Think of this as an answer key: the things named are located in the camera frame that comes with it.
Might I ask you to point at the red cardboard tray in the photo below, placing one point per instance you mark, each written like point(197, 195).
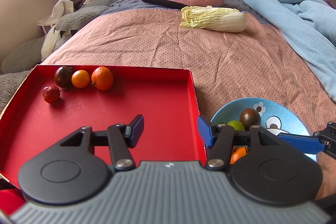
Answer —
point(131, 108)

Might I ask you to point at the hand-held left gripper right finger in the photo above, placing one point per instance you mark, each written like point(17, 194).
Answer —
point(204, 132)

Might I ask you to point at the grey-blue bed sheet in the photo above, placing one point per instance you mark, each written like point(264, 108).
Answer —
point(123, 2)

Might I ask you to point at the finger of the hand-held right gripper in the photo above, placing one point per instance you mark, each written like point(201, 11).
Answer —
point(302, 144)

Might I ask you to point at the red box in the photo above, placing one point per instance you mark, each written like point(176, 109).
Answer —
point(10, 200)

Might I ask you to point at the napa cabbage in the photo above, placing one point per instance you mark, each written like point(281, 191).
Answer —
point(215, 19)

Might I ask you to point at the grey plush toy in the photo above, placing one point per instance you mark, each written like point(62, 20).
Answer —
point(86, 10)

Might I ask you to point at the orange cherry tomato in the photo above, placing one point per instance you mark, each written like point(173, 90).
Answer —
point(80, 79)

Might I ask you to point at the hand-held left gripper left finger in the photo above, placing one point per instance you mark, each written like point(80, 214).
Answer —
point(136, 131)

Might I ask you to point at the small red tomato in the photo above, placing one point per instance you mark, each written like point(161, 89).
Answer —
point(51, 94)

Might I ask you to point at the mandarin orange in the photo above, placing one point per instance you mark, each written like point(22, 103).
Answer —
point(237, 154)
point(102, 78)

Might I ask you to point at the pink dotted bed cover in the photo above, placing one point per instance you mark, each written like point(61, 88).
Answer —
point(157, 37)

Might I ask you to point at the light blue blanket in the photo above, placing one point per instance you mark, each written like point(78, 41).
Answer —
point(302, 16)

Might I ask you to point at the blue cartoon plate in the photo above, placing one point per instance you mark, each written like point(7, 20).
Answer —
point(231, 108)

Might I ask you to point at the white tote bag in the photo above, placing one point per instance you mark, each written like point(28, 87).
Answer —
point(56, 12)

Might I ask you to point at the dark purple tomato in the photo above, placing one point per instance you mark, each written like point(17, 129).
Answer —
point(63, 76)

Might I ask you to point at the green and dark red tomato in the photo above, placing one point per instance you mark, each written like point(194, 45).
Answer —
point(249, 117)

